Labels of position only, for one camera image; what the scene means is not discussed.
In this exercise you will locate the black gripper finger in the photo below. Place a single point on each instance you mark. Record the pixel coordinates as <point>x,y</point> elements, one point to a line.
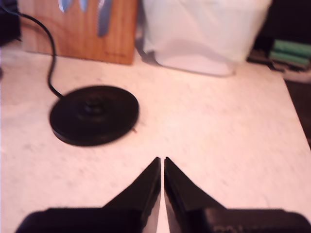
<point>145,194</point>
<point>179,194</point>

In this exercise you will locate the black round kettle base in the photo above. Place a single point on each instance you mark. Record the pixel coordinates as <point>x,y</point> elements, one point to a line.
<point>94,121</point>

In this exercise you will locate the stainless steel sink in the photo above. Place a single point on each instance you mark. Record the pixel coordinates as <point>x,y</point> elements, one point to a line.
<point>303,109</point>

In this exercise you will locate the wooden knife block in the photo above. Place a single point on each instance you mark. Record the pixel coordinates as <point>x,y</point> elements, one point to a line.
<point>80,36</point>

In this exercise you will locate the long serrated bread knife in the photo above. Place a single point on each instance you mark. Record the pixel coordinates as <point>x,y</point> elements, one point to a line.
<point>104,19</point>

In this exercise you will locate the black sink caddy box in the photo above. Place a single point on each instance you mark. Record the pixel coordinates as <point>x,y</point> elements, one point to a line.
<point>289,19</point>

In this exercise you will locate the black flat countertop appliance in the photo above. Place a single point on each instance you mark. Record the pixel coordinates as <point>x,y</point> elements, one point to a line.
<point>9,29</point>

